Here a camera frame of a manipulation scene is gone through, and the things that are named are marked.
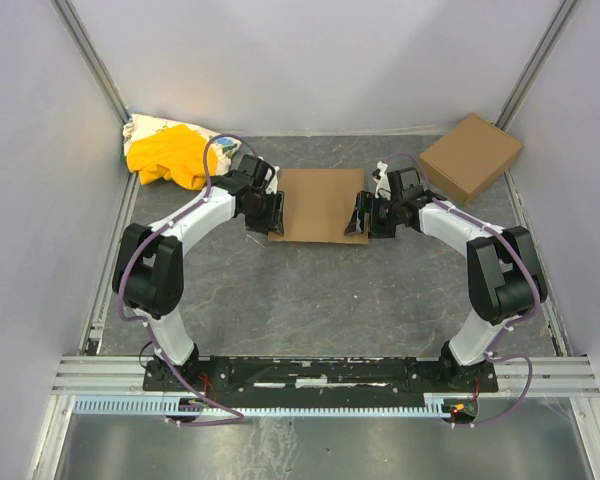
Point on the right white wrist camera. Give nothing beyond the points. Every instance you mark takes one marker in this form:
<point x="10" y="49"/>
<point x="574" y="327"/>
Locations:
<point x="380" y="176"/>

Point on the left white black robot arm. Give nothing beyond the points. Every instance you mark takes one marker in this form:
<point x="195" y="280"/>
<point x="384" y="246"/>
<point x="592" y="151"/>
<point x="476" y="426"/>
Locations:
<point x="149" y="272"/>

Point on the closed brown cardboard box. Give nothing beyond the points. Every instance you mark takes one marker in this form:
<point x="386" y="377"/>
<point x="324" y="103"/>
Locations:
<point x="464" y="162"/>

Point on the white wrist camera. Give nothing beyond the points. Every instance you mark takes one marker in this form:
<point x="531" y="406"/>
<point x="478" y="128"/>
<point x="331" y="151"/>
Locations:
<point x="270" y="182"/>
<point x="380" y="176"/>

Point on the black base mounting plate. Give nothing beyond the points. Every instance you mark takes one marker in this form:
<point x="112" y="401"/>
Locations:
<point x="268" y="382"/>

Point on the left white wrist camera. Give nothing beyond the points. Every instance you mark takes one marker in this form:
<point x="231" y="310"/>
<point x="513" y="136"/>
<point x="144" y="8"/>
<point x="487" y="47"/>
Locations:
<point x="270" y="182"/>

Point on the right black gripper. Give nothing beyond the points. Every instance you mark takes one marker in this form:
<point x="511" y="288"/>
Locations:
<point x="365" y="215"/>

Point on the aluminium corner post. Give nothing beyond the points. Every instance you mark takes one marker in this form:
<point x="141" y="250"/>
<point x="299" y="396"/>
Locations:
<point x="72" y="22"/>
<point x="541" y="53"/>

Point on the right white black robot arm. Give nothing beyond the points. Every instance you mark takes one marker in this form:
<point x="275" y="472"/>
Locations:
<point x="505" y="280"/>

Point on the yellow cloth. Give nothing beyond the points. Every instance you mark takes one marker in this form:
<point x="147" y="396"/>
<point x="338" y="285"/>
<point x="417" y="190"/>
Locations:
<point x="172" y="154"/>

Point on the left aluminium corner post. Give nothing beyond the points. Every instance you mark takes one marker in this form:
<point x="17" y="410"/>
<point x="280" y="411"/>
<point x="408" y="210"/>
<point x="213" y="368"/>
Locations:
<point x="72" y="22"/>

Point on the right aluminium corner post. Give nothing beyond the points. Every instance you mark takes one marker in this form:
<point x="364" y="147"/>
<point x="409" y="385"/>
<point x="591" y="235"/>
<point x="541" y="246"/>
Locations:
<point x="541" y="53"/>

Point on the white patterned cloth bag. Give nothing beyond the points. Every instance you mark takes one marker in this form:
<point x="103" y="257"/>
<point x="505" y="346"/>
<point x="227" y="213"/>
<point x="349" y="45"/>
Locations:
<point x="141" y="126"/>

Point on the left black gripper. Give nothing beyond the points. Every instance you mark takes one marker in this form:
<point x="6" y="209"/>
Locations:
<point x="271" y="213"/>

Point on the aluminium frame rail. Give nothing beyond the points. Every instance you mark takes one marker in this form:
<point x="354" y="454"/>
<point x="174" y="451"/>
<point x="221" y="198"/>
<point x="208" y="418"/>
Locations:
<point x="557" y="377"/>

